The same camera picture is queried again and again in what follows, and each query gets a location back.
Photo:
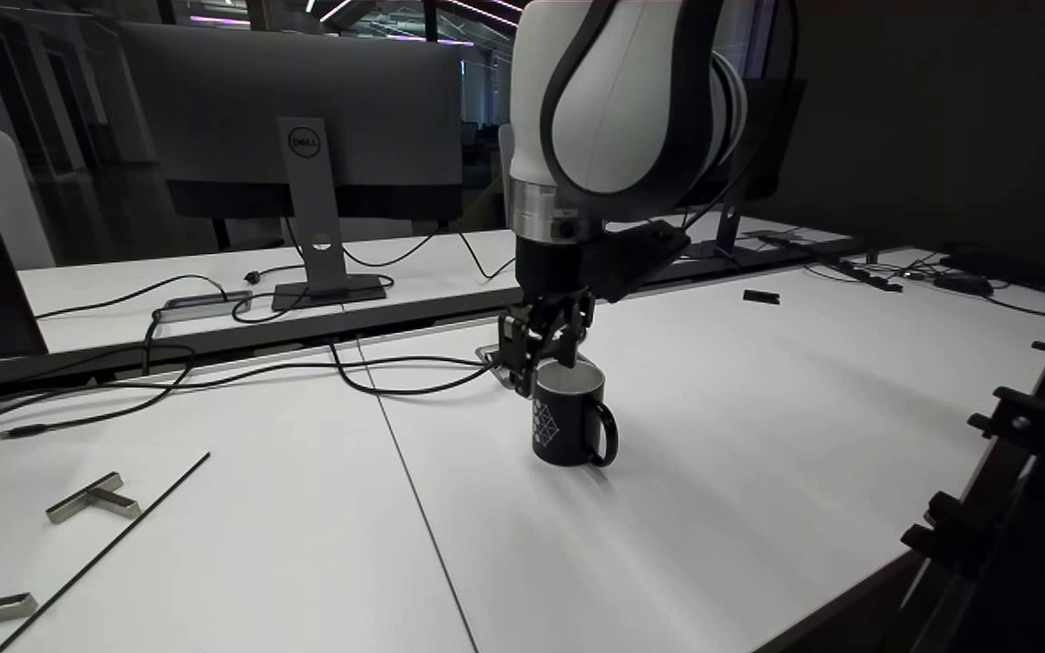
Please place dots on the grey usb hub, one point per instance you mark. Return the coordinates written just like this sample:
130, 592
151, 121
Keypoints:
203, 307

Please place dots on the black mug with white print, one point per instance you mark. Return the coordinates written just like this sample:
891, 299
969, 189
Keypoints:
566, 419

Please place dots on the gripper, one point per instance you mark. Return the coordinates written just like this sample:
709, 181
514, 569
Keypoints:
548, 268

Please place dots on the white chair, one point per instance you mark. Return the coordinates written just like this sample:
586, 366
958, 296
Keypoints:
5, 195

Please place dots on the black metal frame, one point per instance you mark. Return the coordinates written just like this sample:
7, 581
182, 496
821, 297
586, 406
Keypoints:
1030, 508

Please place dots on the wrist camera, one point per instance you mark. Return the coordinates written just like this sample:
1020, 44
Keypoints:
631, 256

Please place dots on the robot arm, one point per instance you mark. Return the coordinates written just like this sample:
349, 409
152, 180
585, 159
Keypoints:
622, 109

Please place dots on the black power strip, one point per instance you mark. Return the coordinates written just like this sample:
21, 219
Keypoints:
867, 276

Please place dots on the silver metal plate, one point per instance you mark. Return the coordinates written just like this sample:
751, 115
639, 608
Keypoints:
489, 355

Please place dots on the black monitor on stand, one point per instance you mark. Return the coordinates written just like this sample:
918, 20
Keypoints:
772, 136

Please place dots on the grey monitor on stand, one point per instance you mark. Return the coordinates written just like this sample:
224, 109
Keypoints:
305, 118

